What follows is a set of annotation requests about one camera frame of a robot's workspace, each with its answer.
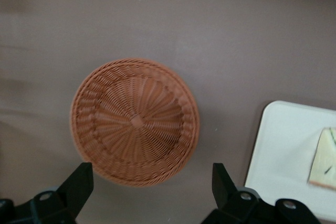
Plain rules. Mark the brown wicker basket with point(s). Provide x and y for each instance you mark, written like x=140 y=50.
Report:
x=134 y=121

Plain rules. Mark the triangular sandwich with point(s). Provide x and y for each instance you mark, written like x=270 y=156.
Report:
x=324 y=158

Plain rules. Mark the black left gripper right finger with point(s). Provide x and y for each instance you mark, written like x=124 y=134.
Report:
x=228 y=197

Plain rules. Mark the cream plastic tray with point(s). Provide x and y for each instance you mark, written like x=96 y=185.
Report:
x=283 y=150

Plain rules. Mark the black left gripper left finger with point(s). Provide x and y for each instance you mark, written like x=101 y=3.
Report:
x=76 y=192

